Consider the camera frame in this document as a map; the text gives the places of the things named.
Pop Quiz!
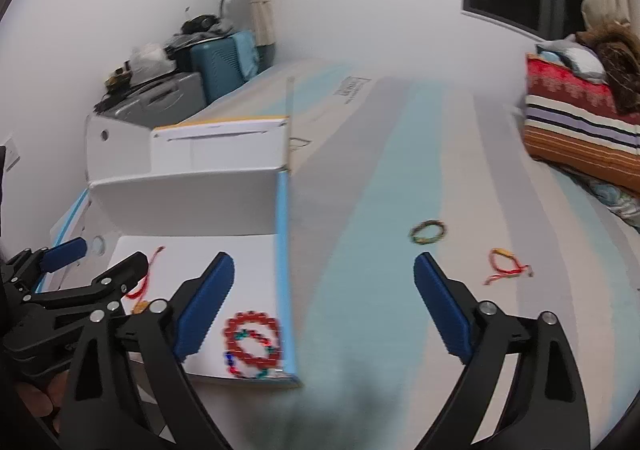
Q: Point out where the floral pillow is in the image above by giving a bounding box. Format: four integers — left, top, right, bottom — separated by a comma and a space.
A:
585, 177, 640, 233

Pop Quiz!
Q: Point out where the black bag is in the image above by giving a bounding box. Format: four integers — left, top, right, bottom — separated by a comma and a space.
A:
165, 14, 237, 56

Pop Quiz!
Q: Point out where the multicolour bead bracelet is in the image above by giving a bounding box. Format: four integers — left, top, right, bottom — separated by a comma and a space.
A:
225, 327, 282, 379

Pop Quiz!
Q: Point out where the teal suitcase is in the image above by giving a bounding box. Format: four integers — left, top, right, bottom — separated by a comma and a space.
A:
189, 30, 262, 106

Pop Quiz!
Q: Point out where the red bead bracelet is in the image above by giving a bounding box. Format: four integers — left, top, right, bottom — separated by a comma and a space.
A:
222, 311, 284, 373

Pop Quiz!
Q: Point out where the person's left hand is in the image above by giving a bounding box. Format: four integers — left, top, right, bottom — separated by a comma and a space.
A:
12, 370, 68, 433

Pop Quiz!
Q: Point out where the white plastic bag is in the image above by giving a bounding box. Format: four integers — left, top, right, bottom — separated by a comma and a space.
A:
130, 44, 169, 76

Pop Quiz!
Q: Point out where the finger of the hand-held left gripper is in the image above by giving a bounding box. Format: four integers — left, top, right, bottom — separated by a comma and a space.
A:
24, 251, 151, 315
0, 237, 88, 297

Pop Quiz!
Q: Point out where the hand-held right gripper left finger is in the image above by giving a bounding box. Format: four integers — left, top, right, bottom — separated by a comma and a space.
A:
62, 251, 236, 450

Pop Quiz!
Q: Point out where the green bead bracelet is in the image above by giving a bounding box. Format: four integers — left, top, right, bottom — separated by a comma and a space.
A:
410, 221, 447, 245

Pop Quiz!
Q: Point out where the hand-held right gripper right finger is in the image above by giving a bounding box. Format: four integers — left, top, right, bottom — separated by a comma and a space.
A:
412, 251, 591, 450

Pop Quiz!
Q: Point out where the red string bracelet gold tube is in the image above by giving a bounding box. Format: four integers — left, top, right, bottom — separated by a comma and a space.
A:
122, 246, 167, 315
484, 248, 534, 287

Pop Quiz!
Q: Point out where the blue yellow cardboard box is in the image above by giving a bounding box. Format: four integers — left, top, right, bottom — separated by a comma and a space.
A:
50, 74, 306, 391

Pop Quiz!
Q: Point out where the small light blue pillow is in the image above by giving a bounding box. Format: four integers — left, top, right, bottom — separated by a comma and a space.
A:
536, 40, 607, 83

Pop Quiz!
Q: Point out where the brown blanket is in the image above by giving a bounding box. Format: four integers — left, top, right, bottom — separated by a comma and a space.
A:
575, 22, 640, 115

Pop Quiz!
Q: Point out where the white wall socket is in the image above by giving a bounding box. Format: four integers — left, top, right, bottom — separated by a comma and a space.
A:
0, 132, 22, 171

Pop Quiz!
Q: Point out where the striped pillow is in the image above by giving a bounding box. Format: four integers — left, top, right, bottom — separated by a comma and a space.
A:
522, 54, 640, 193

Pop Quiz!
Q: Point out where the striped bed sheet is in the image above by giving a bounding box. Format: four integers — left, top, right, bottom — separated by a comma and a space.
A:
125, 57, 640, 450

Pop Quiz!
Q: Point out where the grey suitcase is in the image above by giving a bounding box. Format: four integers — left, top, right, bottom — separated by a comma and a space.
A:
94, 71, 208, 123

